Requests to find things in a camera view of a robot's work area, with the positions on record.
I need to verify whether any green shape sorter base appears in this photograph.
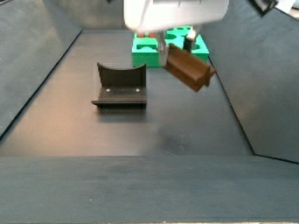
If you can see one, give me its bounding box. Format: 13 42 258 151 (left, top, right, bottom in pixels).
132 26 209 67

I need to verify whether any red arch block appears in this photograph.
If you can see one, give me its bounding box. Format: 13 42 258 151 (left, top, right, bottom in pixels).
136 32 154 39

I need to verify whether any black curved fixture stand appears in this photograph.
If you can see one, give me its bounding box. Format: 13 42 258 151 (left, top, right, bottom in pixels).
90 63 146 107

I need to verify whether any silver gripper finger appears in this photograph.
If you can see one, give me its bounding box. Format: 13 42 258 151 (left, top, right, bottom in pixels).
156 31 168 66
182 25 201 52

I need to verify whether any brown star prism block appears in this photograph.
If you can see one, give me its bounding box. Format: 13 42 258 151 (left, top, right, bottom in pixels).
162 44 216 92

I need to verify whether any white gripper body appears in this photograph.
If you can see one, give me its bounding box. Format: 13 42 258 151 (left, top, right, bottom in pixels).
124 0 229 32

